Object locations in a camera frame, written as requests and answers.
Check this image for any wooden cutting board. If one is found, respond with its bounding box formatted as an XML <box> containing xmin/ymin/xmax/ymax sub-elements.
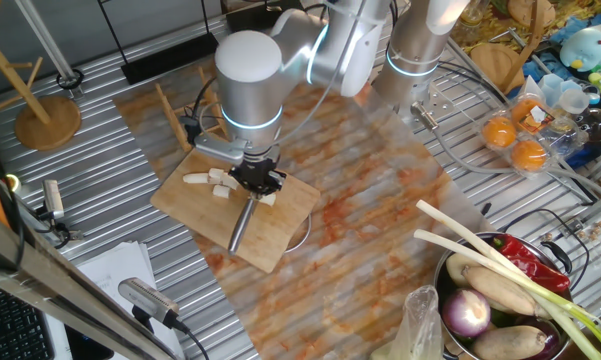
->
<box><xmin>149</xmin><ymin>142</ymin><xmax>322</xmax><ymax>274</ymax></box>

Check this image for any clear plastic bag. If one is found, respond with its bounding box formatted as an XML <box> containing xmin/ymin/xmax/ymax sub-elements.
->
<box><xmin>369</xmin><ymin>284</ymin><xmax>446</xmax><ymax>360</ymax></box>

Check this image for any aluminium frame beam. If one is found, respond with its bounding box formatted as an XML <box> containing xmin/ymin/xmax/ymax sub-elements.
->
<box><xmin>0</xmin><ymin>204</ymin><xmax>181</xmax><ymax>360</ymax></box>

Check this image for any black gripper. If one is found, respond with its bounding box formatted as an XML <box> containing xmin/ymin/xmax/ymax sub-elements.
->
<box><xmin>228</xmin><ymin>153</ymin><xmax>287</xmax><ymax>196</ymax></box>

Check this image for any glass jar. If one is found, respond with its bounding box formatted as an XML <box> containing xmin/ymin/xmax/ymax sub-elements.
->
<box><xmin>452</xmin><ymin>0</ymin><xmax>486</xmax><ymax>44</ymax></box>

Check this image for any grey robot hose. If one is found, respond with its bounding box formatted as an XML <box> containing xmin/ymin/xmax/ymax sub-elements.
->
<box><xmin>410</xmin><ymin>101</ymin><xmax>601</xmax><ymax>199</ymax></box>

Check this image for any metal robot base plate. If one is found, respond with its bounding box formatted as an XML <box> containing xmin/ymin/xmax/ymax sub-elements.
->
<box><xmin>359</xmin><ymin>64</ymin><xmax>456</xmax><ymax>132</ymax></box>

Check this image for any clear plastic fruit carton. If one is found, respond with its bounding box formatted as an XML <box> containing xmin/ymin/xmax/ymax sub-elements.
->
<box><xmin>479</xmin><ymin>92</ymin><xmax>589</xmax><ymax>177</ymax></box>

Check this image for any orange fruit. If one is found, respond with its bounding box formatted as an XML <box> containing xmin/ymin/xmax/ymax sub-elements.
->
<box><xmin>509</xmin><ymin>139</ymin><xmax>549</xmax><ymax>173</ymax></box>
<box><xmin>509</xmin><ymin>98</ymin><xmax>546</xmax><ymax>126</ymax></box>
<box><xmin>481</xmin><ymin>115</ymin><xmax>517</xmax><ymax>149</ymax></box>

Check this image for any pale potato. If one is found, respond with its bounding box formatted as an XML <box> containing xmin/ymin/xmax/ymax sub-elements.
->
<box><xmin>445</xmin><ymin>252</ymin><xmax>481</xmax><ymax>287</ymax></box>

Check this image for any purple eggplant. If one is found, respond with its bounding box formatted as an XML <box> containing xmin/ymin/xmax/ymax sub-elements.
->
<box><xmin>519</xmin><ymin>318</ymin><xmax>562</xmax><ymax>360</ymax></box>

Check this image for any black stand with rod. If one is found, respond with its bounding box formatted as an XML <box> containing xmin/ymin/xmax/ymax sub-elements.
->
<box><xmin>97</xmin><ymin>0</ymin><xmax>220</xmax><ymax>85</ymax></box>

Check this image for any black camera cable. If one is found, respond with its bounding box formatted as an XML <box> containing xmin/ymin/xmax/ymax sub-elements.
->
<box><xmin>172</xmin><ymin>319</ymin><xmax>211</xmax><ymax>360</ymax></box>

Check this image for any long green scallion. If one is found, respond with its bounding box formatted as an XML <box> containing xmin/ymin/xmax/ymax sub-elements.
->
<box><xmin>414</xmin><ymin>198</ymin><xmax>601</xmax><ymax>360</ymax></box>
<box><xmin>412</xmin><ymin>228</ymin><xmax>601</xmax><ymax>360</ymax></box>

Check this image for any steel kitchen knife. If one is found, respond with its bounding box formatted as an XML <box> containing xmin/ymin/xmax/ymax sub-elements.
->
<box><xmin>227</xmin><ymin>193</ymin><xmax>260</xmax><ymax>256</ymax></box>

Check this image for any orange marble pattern mat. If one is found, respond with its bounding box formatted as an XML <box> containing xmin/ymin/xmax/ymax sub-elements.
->
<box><xmin>112</xmin><ymin>19</ymin><xmax>487</xmax><ymax>360</ymax></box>

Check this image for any wooden peg rack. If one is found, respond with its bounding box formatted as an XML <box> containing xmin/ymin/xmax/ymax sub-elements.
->
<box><xmin>154</xmin><ymin>66</ymin><xmax>227</xmax><ymax>154</ymax></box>

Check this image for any black keyboard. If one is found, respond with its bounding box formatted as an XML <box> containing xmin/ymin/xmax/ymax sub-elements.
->
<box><xmin>0</xmin><ymin>279</ymin><xmax>56</xmax><ymax>360</ymax></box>

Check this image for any tan yam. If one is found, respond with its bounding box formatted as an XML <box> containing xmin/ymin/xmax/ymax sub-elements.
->
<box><xmin>462</xmin><ymin>265</ymin><xmax>538</xmax><ymax>316</ymax></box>
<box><xmin>472</xmin><ymin>322</ymin><xmax>547</xmax><ymax>360</ymax></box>

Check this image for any blue cloth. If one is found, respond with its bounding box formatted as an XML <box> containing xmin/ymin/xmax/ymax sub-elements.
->
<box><xmin>522</xmin><ymin>9</ymin><xmax>601</xmax><ymax>169</ymax></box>

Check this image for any silver depth camera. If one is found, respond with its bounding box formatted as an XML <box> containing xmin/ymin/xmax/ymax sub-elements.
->
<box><xmin>34</xmin><ymin>178</ymin><xmax>74</xmax><ymax>241</ymax></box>
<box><xmin>118</xmin><ymin>277</ymin><xmax>181</xmax><ymax>329</ymax></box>

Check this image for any clear plastic cup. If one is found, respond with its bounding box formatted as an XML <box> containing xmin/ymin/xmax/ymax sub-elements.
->
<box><xmin>558</xmin><ymin>88</ymin><xmax>591</xmax><ymax>115</ymax></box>

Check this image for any round glass bowl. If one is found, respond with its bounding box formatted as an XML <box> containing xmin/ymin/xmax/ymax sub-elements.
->
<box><xmin>574</xmin><ymin>107</ymin><xmax>601</xmax><ymax>144</ymax></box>

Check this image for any blue plush toy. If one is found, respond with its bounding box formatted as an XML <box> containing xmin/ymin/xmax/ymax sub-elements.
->
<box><xmin>559</xmin><ymin>27</ymin><xmax>601</xmax><ymax>73</ymax></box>

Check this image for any purple onion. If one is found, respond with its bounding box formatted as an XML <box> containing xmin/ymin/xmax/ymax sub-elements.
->
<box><xmin>440</xmin><ymin>288</ymin><xmax>492</xmax><ymax>339</ymax></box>

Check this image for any wooden mug tree stand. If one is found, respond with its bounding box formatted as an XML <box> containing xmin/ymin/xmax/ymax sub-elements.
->
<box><xmin>469</xmin><ymin>0</ymin><xmax>546</xmax><ymax>95</ymax></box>

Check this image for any steel ring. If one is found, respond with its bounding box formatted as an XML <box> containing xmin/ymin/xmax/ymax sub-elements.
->
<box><xmin>284</xmin><ymin>212</ymin><xmax>315</xmax><ymax>254</ymax></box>

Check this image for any clear plastic container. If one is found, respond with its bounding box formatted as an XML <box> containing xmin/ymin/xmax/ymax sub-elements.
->
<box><xmin>538</xmin><ymin>73</ymin><xmax>581</xmax><ymax>104</ymax></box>

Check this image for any white paper stack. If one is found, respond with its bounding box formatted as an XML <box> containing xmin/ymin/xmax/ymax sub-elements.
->
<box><xmin>44</xmin><ymin>241</ymin><xmax>186</xmax><ymax>360</ymax></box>

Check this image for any steel pot with black handle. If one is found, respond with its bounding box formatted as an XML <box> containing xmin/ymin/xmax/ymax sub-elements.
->
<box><xmin>432</xmin><ymin>230</ymin><xmax>601</xmax><ymax>360</ymax></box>

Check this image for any silver stand pole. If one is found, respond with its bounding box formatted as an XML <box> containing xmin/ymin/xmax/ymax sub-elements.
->
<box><xmin>13</xmin><ymin>0</ymin><xmax>86</xmax><ymax>100</ymax></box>

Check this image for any red pepper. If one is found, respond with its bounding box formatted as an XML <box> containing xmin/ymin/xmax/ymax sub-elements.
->
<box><xmin>490</xmin><ymin>233</ymin><xmax>572</xmax><ymax>294</ymax></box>

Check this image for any round wooden disc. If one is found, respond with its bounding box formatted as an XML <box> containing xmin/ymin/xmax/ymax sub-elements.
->
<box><xmin>0</xmin><ymin>0</ymin><xmax>83</xmax><ymax>152</ymax></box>

